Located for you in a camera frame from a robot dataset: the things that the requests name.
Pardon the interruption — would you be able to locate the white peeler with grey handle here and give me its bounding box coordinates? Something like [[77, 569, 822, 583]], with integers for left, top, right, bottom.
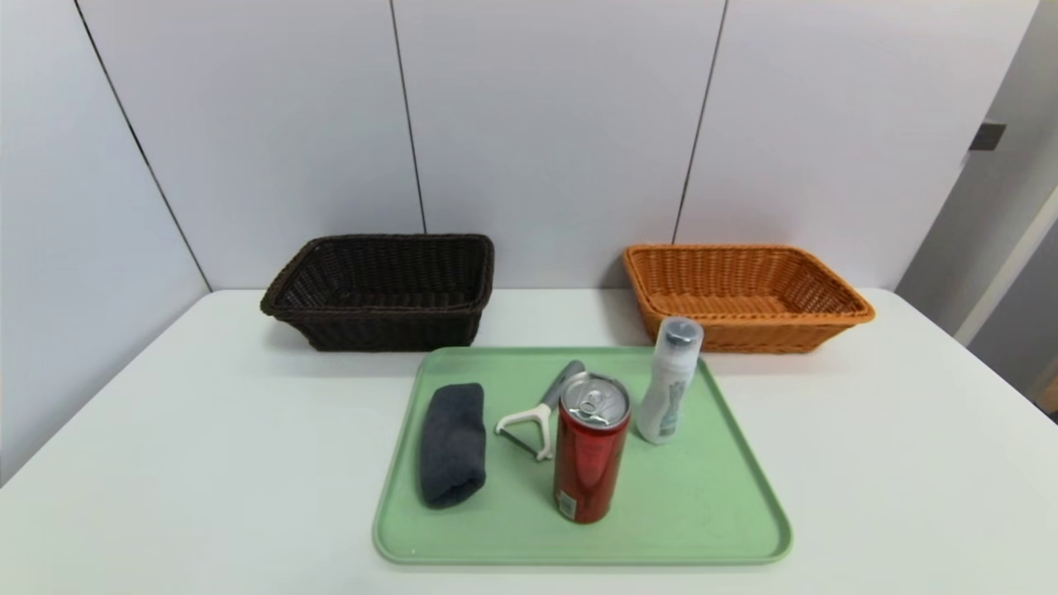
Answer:
[[494, 359, 586, 462]]

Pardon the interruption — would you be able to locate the dark grey towel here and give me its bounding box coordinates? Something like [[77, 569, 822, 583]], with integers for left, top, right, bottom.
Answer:
[[419, 383, 488, 509]]

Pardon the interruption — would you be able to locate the white plastic bottle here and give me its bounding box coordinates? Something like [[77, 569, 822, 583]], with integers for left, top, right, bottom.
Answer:
[[636, 317, 704, 445]]

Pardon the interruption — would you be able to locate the red soda can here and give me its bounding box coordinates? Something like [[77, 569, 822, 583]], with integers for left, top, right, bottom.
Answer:
[[553, 371, 632, 525]]

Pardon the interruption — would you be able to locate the dark brown wicker basket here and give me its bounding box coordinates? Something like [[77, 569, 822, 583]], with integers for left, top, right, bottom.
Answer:
[[260, 234, 495, 352]]

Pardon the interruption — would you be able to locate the orange wicker basket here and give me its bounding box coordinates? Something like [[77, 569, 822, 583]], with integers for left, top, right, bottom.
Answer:
[[622, 244, 875, 355]]

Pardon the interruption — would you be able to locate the light green plastic tray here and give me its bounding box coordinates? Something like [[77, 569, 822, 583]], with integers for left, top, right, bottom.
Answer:
[[372, 345, 793, 568]]

